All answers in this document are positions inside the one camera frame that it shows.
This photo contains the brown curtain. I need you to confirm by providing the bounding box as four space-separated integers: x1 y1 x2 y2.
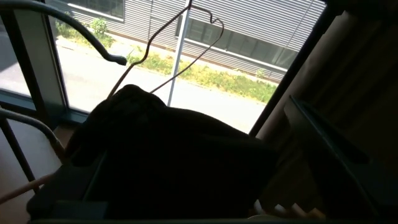
256 6 398 219

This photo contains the black clothes rack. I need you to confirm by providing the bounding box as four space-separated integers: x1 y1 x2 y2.
0 5 340 194

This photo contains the window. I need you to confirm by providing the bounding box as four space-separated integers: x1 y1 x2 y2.
0 0 328 135

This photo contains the pink clothes hanger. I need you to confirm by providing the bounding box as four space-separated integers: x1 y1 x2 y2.
106 0 225 99
0 0 128 205

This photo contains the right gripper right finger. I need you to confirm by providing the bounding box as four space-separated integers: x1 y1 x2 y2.
283 94 398 219

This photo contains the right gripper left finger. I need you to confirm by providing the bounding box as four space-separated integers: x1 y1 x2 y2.
25 154 108 219

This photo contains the black garment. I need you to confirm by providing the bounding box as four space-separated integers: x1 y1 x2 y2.
63 83 281 219

